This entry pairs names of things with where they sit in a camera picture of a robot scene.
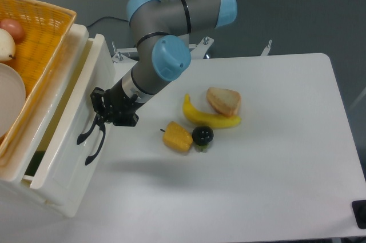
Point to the yellow corn piece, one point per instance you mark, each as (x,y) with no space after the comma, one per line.
(177,138)

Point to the white plate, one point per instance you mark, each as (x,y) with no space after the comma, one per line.
(13,95)

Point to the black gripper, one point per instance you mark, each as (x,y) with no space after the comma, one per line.
(112,106)

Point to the green bell pepper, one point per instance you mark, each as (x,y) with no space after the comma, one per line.
(34,163)

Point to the black table corner clamp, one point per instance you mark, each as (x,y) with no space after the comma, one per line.
(359,210)

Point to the dark purple eggplant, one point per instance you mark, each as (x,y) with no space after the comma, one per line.
(202,136)

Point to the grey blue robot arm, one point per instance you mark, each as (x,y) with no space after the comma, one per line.
(157,27)

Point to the white right table bracket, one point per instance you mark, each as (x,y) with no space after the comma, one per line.
(267,49)

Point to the white top drawer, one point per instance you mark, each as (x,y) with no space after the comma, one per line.
(62,177)

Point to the white table bracket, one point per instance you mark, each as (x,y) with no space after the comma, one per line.
(197,51)
(267,49)

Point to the orange woven basket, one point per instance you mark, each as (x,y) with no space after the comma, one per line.
(46,27)

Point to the white drawer cabinet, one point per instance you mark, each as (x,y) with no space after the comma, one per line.
(14,164)

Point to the toast bread slice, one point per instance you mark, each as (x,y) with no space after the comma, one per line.
(224,101)

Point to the yellow banana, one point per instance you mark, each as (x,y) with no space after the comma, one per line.
(215,121)

